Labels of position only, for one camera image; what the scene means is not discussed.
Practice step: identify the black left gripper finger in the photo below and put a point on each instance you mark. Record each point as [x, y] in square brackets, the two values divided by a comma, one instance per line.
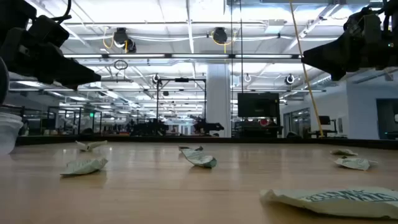
[74, 74]

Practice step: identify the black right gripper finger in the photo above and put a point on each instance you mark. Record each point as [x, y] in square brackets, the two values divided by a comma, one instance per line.
[335, 56]

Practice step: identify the pale green snack packet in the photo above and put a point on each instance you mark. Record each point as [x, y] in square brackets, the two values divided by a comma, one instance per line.
[199, 158]
[335, 202]
[84, 166]
[343, 152]
[354, 163]
[90, 145]

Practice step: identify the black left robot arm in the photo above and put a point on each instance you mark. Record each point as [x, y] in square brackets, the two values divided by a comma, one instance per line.
[12, 12]

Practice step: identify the black background robot arm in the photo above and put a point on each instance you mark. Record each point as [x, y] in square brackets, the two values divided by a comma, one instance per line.
[206, 126]

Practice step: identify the translucent white plastic bin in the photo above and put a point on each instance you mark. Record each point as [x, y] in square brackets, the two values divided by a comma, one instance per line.
[9, 130]

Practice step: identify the small monitor on stand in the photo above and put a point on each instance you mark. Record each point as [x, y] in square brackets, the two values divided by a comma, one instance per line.
[324, 120]

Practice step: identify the dark doorway panel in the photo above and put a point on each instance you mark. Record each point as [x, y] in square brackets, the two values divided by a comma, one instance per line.
[387, 118]

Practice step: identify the dark background robot station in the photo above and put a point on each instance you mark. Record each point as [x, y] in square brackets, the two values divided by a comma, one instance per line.
[149, 128]

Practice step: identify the black monitor screen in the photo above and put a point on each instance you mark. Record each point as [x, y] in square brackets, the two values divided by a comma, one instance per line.
[258, 105]

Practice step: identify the red round object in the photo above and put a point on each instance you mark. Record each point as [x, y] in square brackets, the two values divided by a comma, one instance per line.
[263, 122]

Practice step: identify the white building column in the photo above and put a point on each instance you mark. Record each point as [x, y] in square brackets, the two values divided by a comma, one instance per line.
[219, 102]

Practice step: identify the silver ventilation duct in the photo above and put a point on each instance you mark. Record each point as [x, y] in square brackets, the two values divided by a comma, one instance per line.
[323, 81]

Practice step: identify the black glass partition frame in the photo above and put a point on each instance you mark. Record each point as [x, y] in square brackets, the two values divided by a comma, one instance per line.
[79, 121]

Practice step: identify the black table border rail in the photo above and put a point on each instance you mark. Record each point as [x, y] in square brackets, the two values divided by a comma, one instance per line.
[124, 139]

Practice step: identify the black metal frame rig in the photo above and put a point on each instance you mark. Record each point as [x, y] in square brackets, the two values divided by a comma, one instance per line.
[157, 105]

